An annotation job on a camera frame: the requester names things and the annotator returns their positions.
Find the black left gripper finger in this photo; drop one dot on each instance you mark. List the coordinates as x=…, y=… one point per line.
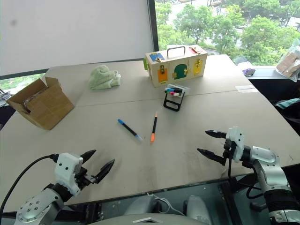
x=105, y=169
x=88, y=155

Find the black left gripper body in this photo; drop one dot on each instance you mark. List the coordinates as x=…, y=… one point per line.
x=82, y=179

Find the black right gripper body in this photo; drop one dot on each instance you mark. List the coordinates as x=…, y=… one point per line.
x=229, y=150

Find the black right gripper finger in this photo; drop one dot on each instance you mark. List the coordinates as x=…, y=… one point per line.
x=212, y=155
x=216, y=134

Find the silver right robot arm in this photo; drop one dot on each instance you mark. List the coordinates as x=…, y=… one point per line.
x=272, y=173

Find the black pen with blue caps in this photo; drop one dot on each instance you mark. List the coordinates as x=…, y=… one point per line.
x=129, y=130

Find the clear tray of colored markers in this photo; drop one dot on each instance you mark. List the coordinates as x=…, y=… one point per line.
x=184, y=90

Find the open brown cardboard box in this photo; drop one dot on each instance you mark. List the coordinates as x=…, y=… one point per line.
x=50, y=105

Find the black pen with orange caps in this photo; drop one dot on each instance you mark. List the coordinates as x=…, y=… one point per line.
x=154, y=127

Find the silver rounded robot part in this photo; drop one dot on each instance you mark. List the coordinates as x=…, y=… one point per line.
x=198, y=208
x=143, y=204

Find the black marker holder case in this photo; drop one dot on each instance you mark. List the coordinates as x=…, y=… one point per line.
x=172, y=106

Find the clear tape strip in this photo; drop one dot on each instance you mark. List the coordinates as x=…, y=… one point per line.
x=245, y=88

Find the pink capped marker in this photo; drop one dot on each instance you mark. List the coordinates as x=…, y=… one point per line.
x=175, y=94

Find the grey rounded robot torso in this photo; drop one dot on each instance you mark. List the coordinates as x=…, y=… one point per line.
x=140, y=219

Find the black chair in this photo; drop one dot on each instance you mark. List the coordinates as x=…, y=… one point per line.
x=291, y=119

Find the small purple object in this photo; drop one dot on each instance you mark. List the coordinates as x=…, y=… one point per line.
x=249, y=71

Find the teal cloth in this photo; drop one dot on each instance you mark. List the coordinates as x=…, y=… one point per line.
x=289, y=102

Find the light green towel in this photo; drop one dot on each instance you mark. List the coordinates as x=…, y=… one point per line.
x=103, y=78

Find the plastic bag with brown paper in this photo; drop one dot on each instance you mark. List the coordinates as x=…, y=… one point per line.
x=289, y=62

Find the white roller blind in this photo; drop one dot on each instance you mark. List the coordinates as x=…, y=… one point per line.
x=75, y=32

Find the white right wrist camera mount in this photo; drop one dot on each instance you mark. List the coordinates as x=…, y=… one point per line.
x=235, y=143

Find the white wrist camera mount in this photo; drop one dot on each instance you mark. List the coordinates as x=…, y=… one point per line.
x=66, y=167
x=235, y=143

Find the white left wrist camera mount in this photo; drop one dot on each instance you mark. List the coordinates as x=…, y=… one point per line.
x=66, y=167

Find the dark window frame post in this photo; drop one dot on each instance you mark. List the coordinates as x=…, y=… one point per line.
x=153, y=25

